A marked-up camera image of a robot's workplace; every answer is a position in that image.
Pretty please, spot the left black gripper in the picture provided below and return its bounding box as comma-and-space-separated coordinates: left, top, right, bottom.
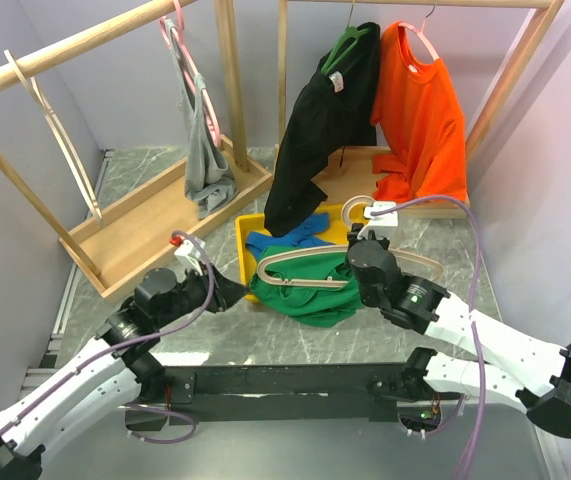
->
156, 259, 250, 327

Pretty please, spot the wooden hanger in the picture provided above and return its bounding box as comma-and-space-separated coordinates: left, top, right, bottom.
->
4, 50, 104, 227
255, 195, 444, 289

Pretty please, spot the green tank top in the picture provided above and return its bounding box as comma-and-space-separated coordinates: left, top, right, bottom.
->
249, 251, 363, 328

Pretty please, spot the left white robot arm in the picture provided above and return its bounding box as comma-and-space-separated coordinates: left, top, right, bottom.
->
0, 266, 248, 479

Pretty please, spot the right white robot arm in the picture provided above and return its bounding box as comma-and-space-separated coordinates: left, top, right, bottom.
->
346, 223, 571, 439

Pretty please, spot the grey tank top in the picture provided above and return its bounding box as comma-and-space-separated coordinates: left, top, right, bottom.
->
162, 17, 239, 221

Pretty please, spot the pink hanger right rack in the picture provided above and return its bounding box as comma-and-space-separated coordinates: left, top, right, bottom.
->
399, 0, 440, 61

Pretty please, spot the pink hanger rack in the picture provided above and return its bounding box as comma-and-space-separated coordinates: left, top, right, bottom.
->
399, 0, 440, 61
159, 0, 222, 147

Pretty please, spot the green hanger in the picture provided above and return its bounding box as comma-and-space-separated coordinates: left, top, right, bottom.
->
320, 1, 370, 75

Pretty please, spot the pink hanger left rack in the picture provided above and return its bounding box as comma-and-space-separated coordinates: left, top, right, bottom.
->
159, 0, 222, 147

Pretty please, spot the blue garment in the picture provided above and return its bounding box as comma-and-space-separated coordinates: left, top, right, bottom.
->
235, 211, 346, 261

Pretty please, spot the right wooden clothes rack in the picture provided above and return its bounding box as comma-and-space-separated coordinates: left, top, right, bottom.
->
277, 0, 564, 204

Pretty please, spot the wooden clothes rack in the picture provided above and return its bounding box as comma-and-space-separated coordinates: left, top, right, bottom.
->
0, 1, 273, 302
277, 0, 564, 204

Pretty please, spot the left wooden clothes rack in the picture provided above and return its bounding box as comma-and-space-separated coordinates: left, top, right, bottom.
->
0, 1, 273, 302

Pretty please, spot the yellow plastic tray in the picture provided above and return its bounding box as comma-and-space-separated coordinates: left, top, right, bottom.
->
235, 196, 374, 283

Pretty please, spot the black t-shirt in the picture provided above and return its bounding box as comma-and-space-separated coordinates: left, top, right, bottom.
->
264, 22, 381, 237

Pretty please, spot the orange t-shirt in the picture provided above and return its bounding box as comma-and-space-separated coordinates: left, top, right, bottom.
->
370, 22, 467, 203

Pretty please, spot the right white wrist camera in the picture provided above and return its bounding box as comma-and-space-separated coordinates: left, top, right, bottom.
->
364, 201, 399, 240

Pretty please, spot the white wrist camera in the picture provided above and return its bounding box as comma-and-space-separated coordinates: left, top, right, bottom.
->
364, 201, 399, 240
169, 234, 204, 275

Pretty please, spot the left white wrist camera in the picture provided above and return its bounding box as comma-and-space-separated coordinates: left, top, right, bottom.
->
169, 234, 204, 275

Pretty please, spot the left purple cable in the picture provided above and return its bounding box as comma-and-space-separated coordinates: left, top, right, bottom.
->
0, 229, 216, 480

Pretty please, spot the purple cable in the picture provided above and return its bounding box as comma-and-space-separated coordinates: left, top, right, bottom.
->
369, 195, 486, 480
0, 229, 216, 480

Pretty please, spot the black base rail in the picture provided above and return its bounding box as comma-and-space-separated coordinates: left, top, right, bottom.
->
134, 363, 456, 423

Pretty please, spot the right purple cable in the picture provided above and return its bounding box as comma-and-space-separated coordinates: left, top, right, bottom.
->
369, 195, 486, 480

